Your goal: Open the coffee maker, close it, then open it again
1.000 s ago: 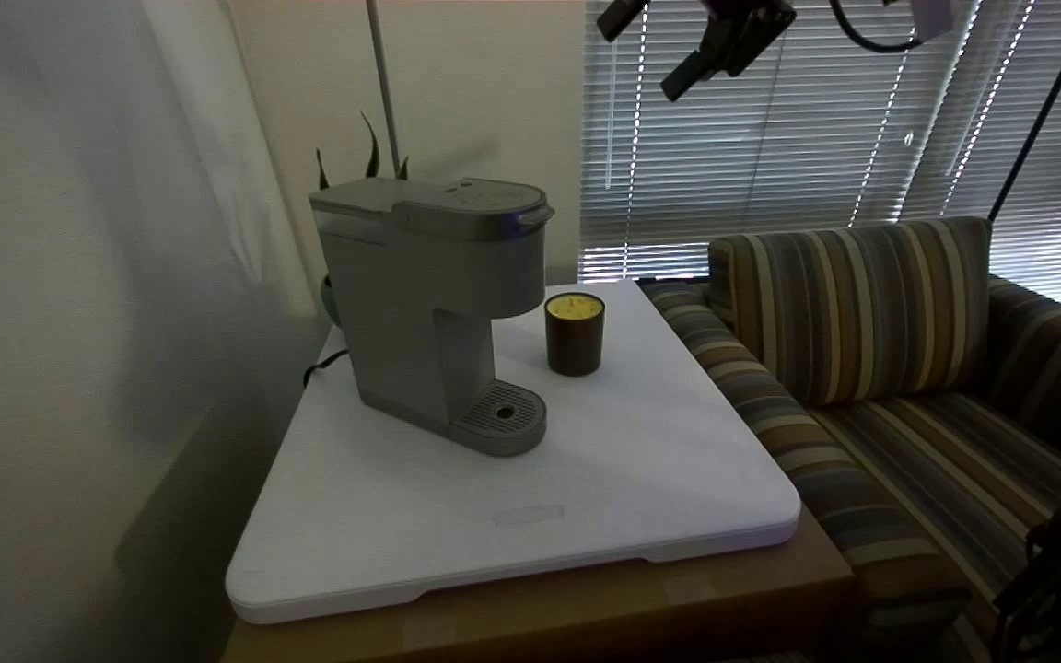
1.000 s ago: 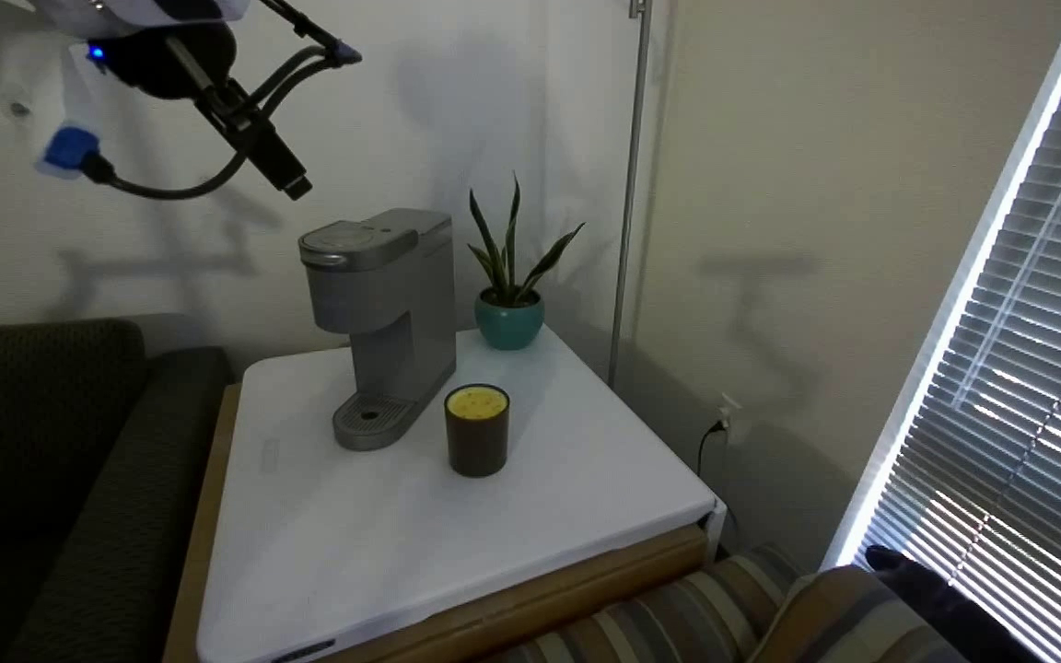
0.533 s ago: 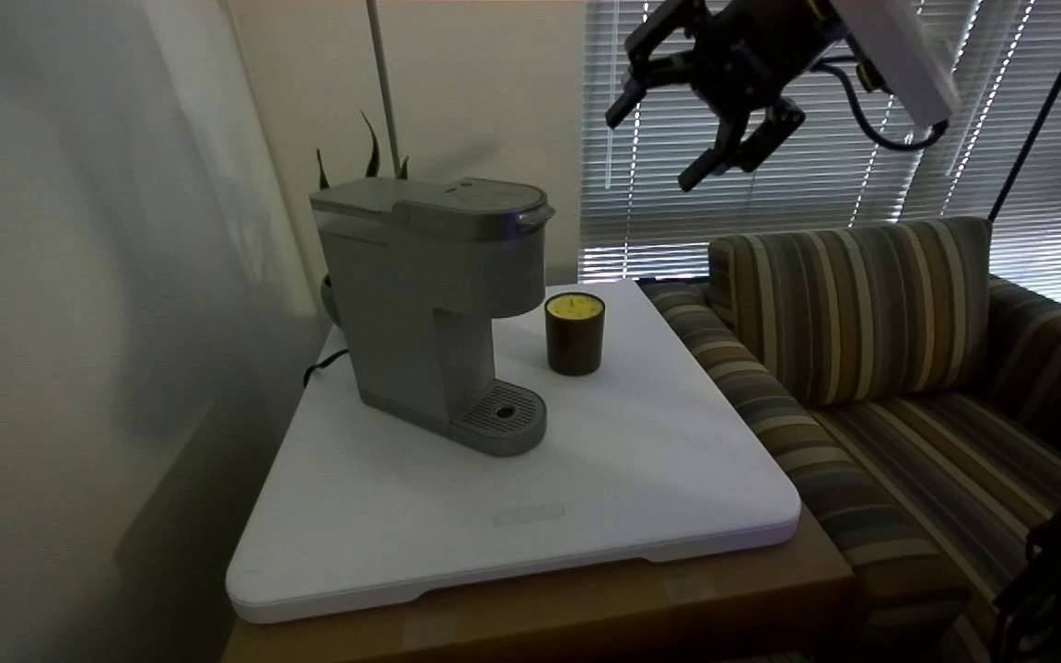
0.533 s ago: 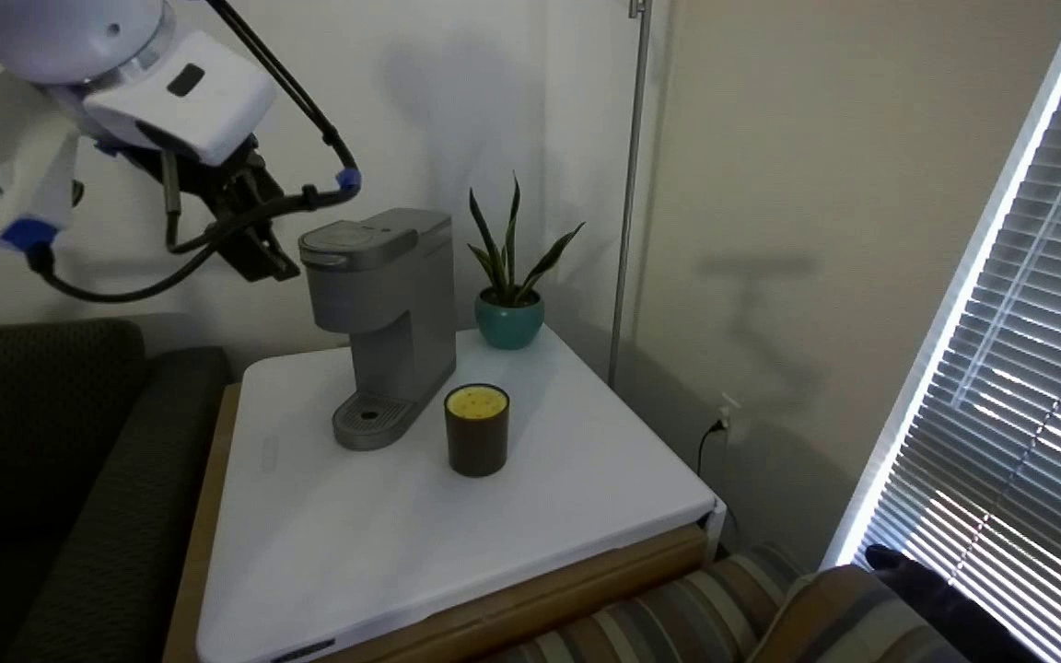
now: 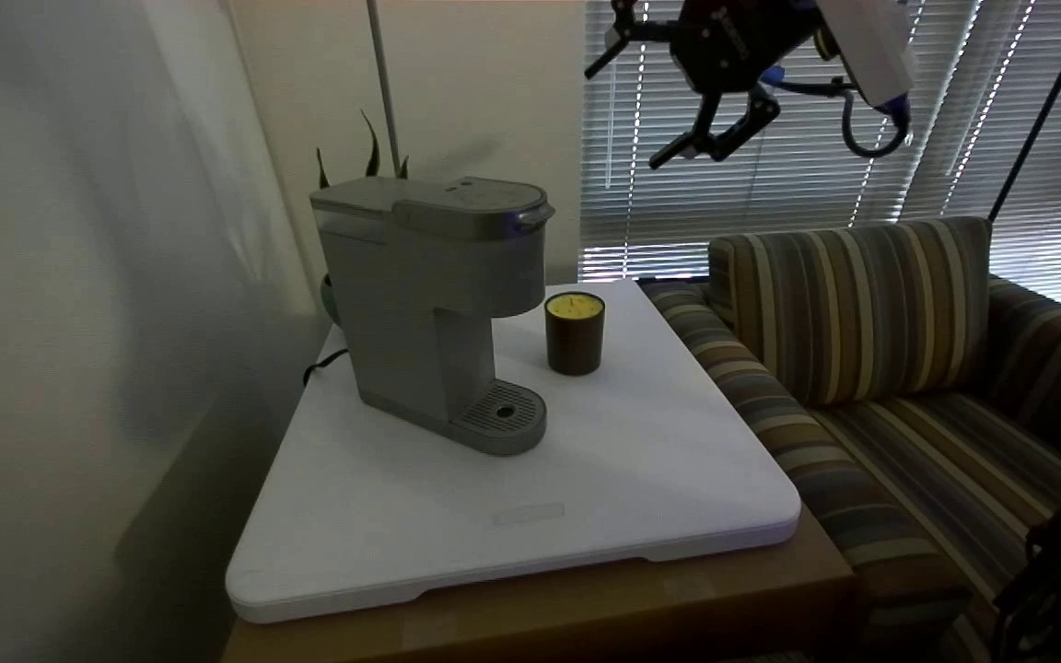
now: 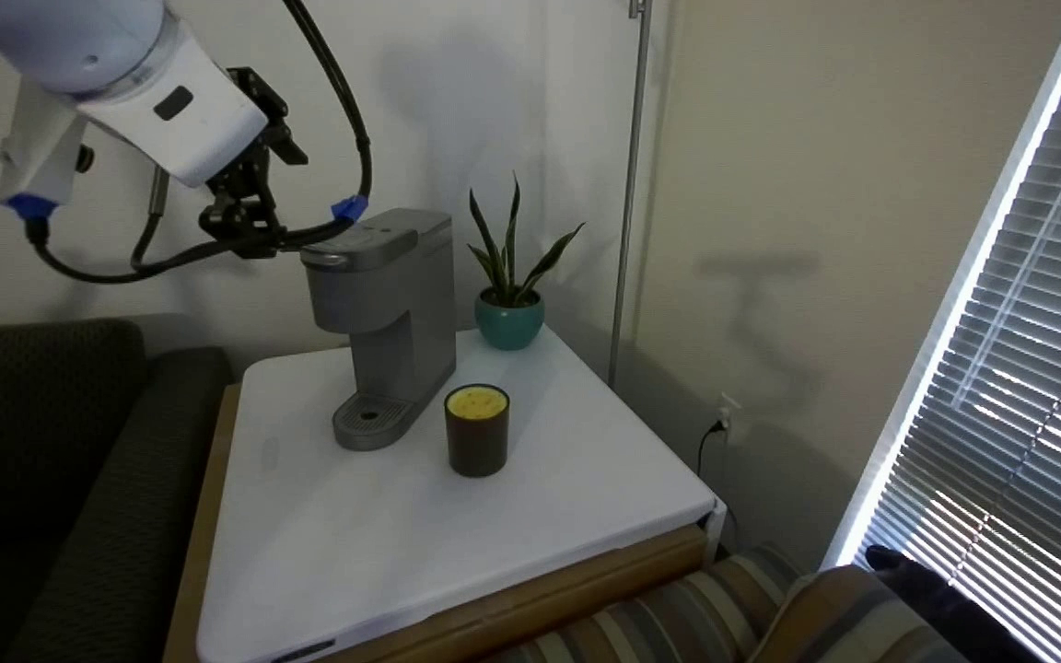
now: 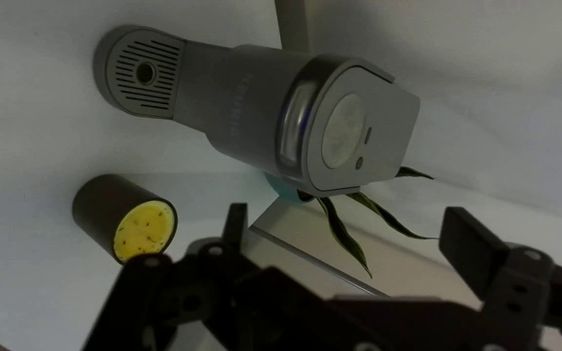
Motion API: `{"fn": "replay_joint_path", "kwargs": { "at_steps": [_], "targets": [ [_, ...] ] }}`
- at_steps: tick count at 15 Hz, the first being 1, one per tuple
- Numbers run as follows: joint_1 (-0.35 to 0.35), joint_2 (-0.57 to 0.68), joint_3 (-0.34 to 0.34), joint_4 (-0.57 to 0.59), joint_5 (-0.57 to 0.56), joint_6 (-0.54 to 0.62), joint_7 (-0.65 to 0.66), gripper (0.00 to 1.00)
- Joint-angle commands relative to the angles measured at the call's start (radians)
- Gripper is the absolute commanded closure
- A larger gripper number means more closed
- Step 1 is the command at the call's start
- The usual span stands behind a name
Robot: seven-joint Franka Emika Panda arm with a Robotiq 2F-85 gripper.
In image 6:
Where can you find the white window blinds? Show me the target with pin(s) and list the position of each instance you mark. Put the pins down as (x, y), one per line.
(1023, 408)

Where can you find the white wall outlet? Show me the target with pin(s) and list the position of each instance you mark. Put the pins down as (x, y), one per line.
(726, 414)

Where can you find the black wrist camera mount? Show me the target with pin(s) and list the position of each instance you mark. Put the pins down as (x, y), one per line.
(267, 112)

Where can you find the dark candle jar yellow wax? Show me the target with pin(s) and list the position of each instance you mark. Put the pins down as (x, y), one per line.
(477, 438)

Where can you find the striped cushion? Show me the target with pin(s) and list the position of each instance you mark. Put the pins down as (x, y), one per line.
(838, 619)

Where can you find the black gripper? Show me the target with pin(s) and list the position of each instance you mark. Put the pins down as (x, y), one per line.
(241, 187)

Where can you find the dark object on sofa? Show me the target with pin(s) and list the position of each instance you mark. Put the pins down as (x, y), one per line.
(921, 583)

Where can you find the green snake plant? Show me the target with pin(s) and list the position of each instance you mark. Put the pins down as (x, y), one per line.
(505, 251)

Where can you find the white rectangular board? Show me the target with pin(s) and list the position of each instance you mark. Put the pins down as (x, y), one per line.
(406, 527)

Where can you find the teal plant pot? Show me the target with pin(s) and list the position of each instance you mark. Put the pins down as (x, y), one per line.
(510, 323)

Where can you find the dark grey couch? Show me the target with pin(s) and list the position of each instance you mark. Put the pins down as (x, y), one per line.
(52, 493)

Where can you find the striped sofa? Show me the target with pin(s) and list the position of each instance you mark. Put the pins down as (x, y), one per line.
(654, 619)

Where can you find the thin metal pole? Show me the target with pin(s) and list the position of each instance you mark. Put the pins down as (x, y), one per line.
(632, 187)

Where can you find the grey pod coffee maker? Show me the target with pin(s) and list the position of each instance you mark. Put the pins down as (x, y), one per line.
(390, 308)

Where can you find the wooden side table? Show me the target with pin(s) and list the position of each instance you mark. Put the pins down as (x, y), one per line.
(554, 601)

